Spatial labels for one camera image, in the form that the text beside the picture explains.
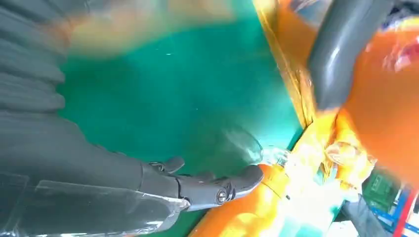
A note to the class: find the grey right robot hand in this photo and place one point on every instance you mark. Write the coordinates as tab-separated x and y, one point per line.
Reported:
82	183

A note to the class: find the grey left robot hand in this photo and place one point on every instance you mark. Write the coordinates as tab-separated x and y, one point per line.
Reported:
340	55

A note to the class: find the yellow plastic sheet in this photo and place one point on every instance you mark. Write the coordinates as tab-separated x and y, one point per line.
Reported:
299	85

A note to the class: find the green table mat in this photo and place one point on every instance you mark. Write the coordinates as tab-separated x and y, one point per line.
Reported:
163	98

